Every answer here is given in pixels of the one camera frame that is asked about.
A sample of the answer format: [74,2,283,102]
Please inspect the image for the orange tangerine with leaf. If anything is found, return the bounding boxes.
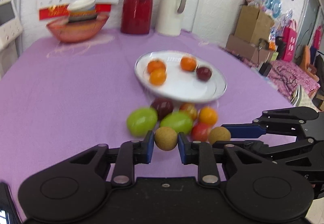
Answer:
[180,56,197,72]

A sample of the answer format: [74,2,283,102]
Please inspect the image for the red paper sign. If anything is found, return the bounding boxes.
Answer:
[38,3,113,21]

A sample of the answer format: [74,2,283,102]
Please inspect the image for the red thermos jug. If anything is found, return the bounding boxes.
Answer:
[121,0,153,35]

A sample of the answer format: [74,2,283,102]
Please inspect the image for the white thermos jug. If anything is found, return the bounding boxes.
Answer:
[155,0,187,36]

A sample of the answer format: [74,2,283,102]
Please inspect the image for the small orange tangerine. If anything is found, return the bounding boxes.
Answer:
[149,69,167,86]

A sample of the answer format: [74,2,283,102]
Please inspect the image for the small orange kumquat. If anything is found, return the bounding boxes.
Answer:
[198,106,218,126]

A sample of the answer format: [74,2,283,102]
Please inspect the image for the purple tablecloth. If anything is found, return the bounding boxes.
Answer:
[1,29,290,200]

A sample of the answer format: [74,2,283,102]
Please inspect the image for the red cherry tomato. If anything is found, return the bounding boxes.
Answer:
[191,123,211,142]

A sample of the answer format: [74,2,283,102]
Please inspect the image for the red yellow small fruit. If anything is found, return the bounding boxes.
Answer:
[179,103,198,121]

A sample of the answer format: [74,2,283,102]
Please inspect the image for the cardboard box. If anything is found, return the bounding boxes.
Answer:
[234,5,275,45]
[226,35,274,64]

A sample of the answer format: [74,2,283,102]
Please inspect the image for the pink gift bag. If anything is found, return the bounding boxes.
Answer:
[281,19,297,62]

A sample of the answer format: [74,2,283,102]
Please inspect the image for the stacked bowls and cups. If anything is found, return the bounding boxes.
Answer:
[67,0,98,23]

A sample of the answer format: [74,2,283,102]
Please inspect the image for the lower cardboard box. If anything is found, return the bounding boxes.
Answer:
[226,35,274,64]

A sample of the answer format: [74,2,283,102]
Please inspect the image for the brown longan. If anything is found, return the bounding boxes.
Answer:
[154,127,177,151]
[208,126,231,145]

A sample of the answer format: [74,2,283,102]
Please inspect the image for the orange glass bowl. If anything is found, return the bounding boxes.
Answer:
[46,12,109,43]

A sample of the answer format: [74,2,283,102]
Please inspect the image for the white water dispenser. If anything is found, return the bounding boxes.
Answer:
[0,0,23,78]

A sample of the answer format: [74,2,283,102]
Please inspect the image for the upper cardboard box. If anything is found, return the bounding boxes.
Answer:
[234,5,275,45]

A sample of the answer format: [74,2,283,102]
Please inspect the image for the dark red plum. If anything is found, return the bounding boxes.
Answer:
[150,98,174,121]

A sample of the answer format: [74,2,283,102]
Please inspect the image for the large orange tangerine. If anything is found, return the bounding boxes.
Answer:
[147,59,166,74]

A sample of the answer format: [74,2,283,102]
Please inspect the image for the white round plate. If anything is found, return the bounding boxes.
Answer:
[134,50,227,103]

